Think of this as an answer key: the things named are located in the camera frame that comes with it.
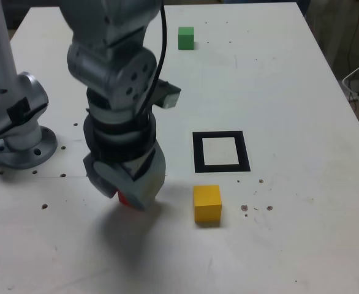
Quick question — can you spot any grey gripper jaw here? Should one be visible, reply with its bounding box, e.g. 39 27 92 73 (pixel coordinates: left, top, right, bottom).
83 154 119 198
93 143 167 213

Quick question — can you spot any red cube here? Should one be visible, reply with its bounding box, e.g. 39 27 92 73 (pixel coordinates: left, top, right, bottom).
117 190 137 209

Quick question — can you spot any yellow cube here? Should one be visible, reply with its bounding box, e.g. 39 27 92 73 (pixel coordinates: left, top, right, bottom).
193 184 223 223

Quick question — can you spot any green cube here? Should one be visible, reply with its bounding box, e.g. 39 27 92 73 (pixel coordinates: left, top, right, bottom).
178 26 195 50

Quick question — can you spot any black tape square outline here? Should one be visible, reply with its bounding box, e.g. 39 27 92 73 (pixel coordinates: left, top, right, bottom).
192 130 251 173

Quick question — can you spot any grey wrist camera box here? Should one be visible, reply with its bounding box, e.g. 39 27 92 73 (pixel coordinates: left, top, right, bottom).
154 79 182 109

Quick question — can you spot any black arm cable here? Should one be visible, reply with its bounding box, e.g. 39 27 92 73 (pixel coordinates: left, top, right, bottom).
138 0 168 129

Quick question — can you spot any white cable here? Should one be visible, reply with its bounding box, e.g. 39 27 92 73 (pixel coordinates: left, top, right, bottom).
341 50 359 116

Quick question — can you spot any thin dark hanging cable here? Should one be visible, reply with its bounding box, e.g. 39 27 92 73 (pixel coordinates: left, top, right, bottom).
347 0 359 79

